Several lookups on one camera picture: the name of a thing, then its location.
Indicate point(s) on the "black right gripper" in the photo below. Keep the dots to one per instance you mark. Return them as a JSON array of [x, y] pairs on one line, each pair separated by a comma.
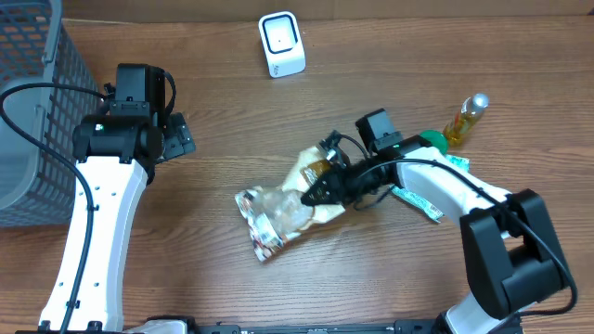
[[341, 192]]

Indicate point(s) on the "white jar green lid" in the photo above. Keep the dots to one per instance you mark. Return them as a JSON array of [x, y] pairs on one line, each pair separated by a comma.
[[437, 139]]

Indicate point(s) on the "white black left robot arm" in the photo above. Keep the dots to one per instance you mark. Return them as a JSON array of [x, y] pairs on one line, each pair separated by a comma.
[[115, 152]]

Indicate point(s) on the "green white tissue pack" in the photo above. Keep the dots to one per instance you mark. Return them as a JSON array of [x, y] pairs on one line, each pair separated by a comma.
[[462, 163]]

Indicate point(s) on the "teal snack pack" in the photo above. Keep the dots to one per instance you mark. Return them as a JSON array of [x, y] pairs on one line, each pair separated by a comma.
[[419, 203]]

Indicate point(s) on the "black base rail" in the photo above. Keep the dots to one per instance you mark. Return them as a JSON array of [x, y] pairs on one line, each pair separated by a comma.
[[325, 328]]

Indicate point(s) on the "grey plastic mesh basket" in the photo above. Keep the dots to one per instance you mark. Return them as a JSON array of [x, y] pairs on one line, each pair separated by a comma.
[[36, 50]]

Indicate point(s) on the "beige brown snack pouch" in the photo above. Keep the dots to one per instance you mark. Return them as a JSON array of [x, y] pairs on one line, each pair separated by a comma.
[[276, 216]]

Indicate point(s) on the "white barcode scanner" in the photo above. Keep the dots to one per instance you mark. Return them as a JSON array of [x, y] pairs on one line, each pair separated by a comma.
[[282, 44]]

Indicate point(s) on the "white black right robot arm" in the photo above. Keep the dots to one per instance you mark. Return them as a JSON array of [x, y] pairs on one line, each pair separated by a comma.
[[514, 262]]

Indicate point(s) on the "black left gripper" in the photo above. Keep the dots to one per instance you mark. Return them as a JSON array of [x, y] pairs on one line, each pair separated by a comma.
[[181, 137]]

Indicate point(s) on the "yellow liquid bottle grey cap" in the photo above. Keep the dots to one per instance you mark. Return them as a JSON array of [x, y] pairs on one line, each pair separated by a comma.
[[471, 111]]

